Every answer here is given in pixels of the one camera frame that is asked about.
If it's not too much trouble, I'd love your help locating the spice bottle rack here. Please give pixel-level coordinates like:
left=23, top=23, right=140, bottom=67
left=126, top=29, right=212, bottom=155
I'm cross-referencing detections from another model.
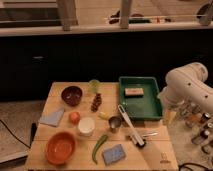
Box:
left=176, top=102, right=213, bottom=153

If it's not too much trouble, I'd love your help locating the blue folded cloth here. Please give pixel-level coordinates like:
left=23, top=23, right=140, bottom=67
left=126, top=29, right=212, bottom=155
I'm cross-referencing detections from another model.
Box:
left=39, top=108, right=64, bottom=127

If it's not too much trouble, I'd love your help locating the green chili pepper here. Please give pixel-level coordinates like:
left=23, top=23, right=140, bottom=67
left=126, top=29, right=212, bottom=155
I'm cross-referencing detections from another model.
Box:
left=92, top=134, right=108, bottom=164

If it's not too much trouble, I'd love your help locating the dark grape bunch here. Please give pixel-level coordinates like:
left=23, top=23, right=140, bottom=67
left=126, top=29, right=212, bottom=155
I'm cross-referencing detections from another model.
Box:
left=91, top=93, right=102, bottom=112

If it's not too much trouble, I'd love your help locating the blue sponge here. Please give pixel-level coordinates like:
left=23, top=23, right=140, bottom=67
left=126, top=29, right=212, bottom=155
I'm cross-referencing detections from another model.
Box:
left=102, top=144, right=126, bottom=165

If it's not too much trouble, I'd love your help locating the white round container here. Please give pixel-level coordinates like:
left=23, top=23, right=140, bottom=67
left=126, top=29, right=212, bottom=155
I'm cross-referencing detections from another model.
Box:
left=78, top=117, right=95, bottom=136

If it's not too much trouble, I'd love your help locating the orange bowl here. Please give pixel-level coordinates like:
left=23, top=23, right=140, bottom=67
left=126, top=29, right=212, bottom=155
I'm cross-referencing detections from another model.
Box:
left=45, top=132, right=76, bottom=165

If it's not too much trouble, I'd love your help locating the black cable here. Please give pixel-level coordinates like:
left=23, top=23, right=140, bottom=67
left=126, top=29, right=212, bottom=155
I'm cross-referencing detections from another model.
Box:
left=0, top=119, right=32, bottom=150

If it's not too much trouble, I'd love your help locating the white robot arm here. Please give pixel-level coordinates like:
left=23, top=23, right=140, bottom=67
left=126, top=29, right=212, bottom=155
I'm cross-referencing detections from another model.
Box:
left=158, top=62, right=213, bottom=115

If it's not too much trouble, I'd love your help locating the silver spoon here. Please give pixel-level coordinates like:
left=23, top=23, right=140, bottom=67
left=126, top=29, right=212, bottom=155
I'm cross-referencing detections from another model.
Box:
left=125, top=131, right=160, bottom=140

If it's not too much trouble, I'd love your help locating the yellow banana piece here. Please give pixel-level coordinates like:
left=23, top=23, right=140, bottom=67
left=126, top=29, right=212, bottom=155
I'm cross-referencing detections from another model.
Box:
left=99, top=112, right=110, bottom=120

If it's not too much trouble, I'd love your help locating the red tomato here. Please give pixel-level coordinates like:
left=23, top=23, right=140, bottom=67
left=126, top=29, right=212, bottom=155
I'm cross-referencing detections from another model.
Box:
left=69, top=112, right=80, bottom=125

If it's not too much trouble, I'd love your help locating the green tray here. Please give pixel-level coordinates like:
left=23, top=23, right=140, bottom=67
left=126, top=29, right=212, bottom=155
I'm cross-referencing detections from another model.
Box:
left=119, top=76, right=162, bottom=121

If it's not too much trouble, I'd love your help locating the green plastic cup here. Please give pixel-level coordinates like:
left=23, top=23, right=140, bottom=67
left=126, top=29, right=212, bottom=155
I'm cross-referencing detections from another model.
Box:
left=88, top=79, right=100, bottom=93

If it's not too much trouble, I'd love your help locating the small metal cup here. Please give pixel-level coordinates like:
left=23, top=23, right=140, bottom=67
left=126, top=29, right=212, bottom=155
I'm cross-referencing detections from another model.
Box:
left=108, top=116, right=121, bottom=133

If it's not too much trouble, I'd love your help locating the tan sponge block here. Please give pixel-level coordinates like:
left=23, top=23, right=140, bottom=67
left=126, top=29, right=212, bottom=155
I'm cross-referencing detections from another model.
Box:
left=124, top=88, right=144, bottom=97

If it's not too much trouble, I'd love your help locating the wooden cutting board table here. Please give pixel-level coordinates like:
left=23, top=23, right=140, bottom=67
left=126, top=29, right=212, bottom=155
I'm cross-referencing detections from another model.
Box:
left=25, top=82, right=178, bottom=171

